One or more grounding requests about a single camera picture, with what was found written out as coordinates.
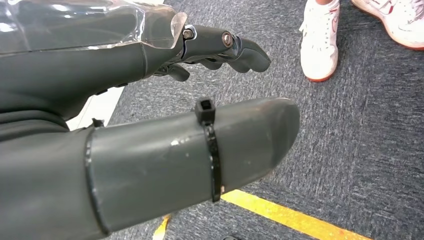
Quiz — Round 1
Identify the white power strip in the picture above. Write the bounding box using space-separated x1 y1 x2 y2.
66 86 125 131

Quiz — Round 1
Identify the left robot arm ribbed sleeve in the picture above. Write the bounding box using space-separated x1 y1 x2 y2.
0 109 92 240

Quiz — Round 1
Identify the white sneaker red sole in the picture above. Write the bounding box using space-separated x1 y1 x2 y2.
351 0 424 51
299 0 341 83

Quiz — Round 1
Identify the black cable tie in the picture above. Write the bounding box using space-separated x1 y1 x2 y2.
194 97 223 204

